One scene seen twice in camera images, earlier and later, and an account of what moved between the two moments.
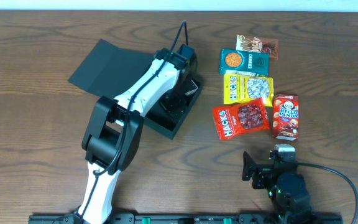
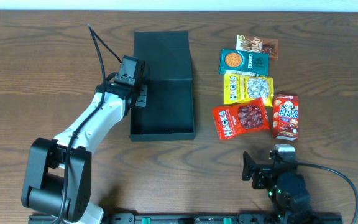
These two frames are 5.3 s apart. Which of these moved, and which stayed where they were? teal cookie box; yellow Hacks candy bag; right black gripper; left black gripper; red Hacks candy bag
Moved: left black gripper
Stayed: red Hacks candy bag; yellow Hacks candy bag; right black gripper; teal cookie box
